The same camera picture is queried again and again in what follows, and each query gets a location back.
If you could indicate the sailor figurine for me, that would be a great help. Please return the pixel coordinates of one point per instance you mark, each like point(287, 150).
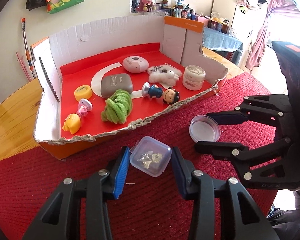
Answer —
point(160, 92)

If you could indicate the green chenille scrunchie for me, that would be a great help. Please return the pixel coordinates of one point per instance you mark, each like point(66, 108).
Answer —
point(117, 106)

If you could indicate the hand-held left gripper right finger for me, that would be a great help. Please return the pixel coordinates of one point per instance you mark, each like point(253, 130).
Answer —
point(176, 170)

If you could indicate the white wardrobe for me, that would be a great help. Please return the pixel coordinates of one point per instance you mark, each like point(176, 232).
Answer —
point(230, 0)

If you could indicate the small clear plastic box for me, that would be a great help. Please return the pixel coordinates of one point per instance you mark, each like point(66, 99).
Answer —
point(150, 158)

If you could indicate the cloth-covered side table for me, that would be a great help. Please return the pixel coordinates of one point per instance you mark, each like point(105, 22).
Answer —
point(222, 41)

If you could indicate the pink clothes hanger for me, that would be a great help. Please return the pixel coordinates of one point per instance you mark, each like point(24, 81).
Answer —
point(23, 67)

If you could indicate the orange and white cardboard box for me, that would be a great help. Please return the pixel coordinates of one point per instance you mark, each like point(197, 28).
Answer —
point(172, 42)

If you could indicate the grey rounded case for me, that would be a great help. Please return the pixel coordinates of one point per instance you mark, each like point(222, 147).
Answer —
point(117, 85)

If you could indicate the pink curtain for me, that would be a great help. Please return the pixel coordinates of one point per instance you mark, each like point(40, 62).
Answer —
point(262, 42)

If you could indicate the yellow round container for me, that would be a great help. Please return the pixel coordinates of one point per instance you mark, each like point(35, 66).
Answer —
point(83, 92)

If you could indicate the row of bottles and jars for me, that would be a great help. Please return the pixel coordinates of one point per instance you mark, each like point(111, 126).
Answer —
point(190, 13)

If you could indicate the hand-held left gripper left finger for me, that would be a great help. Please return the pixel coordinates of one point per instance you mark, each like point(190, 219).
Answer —
point(121, 175)

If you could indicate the red paper liner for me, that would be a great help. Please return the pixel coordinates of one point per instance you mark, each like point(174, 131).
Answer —
point(72, 72)

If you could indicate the clear round lid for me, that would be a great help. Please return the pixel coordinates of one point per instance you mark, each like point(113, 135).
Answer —
point(205, 130)

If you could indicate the person's dark clothing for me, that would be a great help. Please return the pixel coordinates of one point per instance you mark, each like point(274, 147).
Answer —
point(290, 220)

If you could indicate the pink figurine with yellow head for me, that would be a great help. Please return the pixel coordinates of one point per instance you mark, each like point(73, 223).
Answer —
point(72, 124)

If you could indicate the white cream jar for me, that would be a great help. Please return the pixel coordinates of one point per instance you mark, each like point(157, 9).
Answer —
point(193, 78)

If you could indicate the pink rabbit plush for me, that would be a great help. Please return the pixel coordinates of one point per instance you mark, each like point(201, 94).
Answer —
point(143, 3)

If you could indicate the white fluffy bunny plush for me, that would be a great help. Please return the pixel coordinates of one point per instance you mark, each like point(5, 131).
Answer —
point(165, 76)

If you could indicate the pink oval case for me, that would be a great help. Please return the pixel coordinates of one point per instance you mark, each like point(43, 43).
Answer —
point(135, 63)

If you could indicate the red woven mat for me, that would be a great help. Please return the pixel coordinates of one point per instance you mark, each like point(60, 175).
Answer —
point(152, 217)

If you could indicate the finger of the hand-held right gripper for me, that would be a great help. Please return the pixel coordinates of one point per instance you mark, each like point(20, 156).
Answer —
point(215, 148)
point(227, 118)

